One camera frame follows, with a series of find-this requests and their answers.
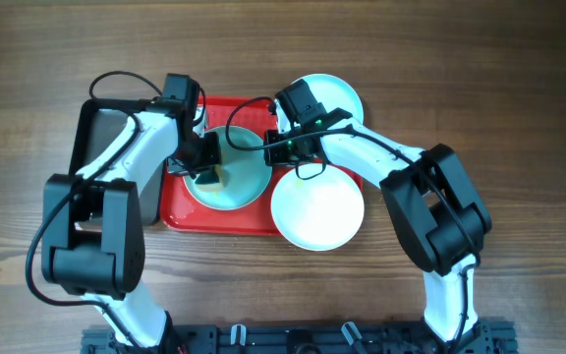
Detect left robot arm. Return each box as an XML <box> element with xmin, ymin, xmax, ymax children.
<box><xmin>25</xmin><ymin>96</ymin><xmax>218</xmax><ymax>353</ymax></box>

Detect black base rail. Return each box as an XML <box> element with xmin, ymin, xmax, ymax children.
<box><xmin>80</xmin><ymin>320</ymin><xmax>519</xmax><ymax>354</ymax></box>

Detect red plastic tray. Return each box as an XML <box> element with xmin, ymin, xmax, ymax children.
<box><xmin>158</xmin><ymin>94</ymin><xmax>366</xmax><ymax>238</ymax></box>

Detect black metal tray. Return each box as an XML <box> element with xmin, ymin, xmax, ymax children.
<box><xmin>68</xmin><ymin>98</ymin><xmax>164</xmax><ymax>226</ymax></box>

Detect light blue plate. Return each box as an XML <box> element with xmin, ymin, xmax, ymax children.
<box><xmin>184</xmin><ymin>127</ymin><xmax>272</xmax><ymax>210</ymax></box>
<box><xmin>275</xmin><ymin>73</ymin><xmax>365</xmax><ymax>133</ymax></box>

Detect light blue plate top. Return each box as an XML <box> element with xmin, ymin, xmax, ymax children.
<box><xmin>275</xmin><ymin>73</ymin><xmax>365</xmax><ymax>133</ymax></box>

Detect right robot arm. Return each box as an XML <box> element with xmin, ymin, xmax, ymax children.
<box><xmin>264</xmin><ymin>124</ymin><xmax>491</xmax><ymax>346</ymax></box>

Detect green yellow sponge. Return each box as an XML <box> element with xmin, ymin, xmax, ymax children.
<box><xmin>194</xmin><ymin>164</ymin><xmax>228</xmax><ymax>192</ymax></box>

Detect white plate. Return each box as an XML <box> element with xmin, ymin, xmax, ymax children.
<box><xmin>270</xmin><ymin>163</ymin><xmax>365</xmax><ymax>252</ymax></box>

